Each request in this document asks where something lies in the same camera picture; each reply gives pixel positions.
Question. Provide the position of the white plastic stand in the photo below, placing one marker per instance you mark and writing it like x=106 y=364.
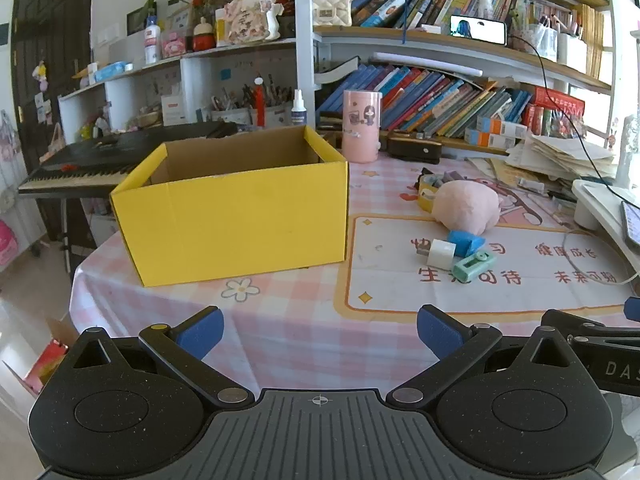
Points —
x=595 y=205

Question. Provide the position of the pink backpack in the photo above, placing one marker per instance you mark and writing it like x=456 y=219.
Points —
x=6 y=245

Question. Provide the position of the red carton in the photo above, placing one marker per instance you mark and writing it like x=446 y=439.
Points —
x=50 y=355

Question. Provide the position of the red round doll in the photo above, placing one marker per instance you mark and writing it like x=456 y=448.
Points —
x=203 y=37

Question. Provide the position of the dark picture frame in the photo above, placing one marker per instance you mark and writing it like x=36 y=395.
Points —
x=137 y=22

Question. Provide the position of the row of mixed paperback books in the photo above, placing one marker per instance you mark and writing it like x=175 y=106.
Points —
x=425 y=0

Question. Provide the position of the smartphone with dark screen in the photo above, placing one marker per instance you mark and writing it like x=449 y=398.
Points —
x=632 y=222

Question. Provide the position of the keyboard stand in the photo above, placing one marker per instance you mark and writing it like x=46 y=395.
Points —
x=64 y=230

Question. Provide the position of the orange white small box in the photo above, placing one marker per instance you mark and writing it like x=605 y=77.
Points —
x=487 y=139
x=502 y=126

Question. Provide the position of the pen holder with pens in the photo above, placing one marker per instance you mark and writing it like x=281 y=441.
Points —
x=250 y=107

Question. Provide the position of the green correction tape dispenser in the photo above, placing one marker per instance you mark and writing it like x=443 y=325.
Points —
x=472 y=266

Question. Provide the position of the small pink box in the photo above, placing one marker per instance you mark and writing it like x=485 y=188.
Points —
x=173 y=45

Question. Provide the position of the small plush door ornament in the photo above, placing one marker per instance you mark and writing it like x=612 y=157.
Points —
x=40 y=75

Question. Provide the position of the yellow cardboard box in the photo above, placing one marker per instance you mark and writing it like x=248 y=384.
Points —
x=230 y=220

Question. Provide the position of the white cubby shelf unit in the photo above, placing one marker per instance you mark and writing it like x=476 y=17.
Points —
x=197 y=85

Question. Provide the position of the pink checkered desktop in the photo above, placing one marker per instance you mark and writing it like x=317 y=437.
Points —
x=280 y=320

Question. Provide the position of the white lotion bottle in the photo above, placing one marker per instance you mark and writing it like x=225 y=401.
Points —
x=152 y=42

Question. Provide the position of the pink pig ornament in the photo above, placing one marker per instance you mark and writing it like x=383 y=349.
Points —
x=250 y=15

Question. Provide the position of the row of slim colourful books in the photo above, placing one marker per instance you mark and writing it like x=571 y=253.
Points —
x=440 y=105

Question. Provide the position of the white bookshelf frame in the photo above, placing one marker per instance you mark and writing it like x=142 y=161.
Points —
x=305 y=60

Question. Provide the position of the red printed box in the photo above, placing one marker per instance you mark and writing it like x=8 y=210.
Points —
x=557 y=110

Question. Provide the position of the black electronic keyboard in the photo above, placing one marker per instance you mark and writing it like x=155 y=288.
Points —
x=100 y=155

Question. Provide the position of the white box with red label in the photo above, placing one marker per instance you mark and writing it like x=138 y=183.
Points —
x=172 y=107

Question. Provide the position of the pink cylinder container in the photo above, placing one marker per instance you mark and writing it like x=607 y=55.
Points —
x=361 y=127

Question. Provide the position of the smartphone with lit screen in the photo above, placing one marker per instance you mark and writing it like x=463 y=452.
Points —
x=477 y=29

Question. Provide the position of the pink plush toy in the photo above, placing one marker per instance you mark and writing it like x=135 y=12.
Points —
x=465 y=207

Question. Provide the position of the dark wooden door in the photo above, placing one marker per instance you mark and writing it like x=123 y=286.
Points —
x=50 y=60

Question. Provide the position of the white quilted handbag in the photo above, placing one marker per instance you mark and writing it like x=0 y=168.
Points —
x=331 y=7

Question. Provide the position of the white staples box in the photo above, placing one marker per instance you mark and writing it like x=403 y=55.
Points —
x=441 y=254

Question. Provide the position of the blue tissue pack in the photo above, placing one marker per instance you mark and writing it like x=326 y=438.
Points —
x=114 y=71

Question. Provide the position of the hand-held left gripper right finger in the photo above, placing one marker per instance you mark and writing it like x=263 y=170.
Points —
x=440 y=331

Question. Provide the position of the pile of papers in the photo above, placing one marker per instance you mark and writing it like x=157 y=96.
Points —
x=560 y=155

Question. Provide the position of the red glue bottle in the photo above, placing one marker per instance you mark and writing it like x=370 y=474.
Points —
x=259 y=105

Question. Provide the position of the white spray bottle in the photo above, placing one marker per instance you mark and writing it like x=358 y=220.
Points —
x=298 y=110

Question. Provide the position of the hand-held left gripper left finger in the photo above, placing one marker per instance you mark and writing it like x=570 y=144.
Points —
x=200 y=332

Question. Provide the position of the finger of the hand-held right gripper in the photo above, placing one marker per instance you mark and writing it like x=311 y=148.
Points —
x=585 y=327
x=634 y=309

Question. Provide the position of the yellow tape roll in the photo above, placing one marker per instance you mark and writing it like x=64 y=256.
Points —
x=426 y=195

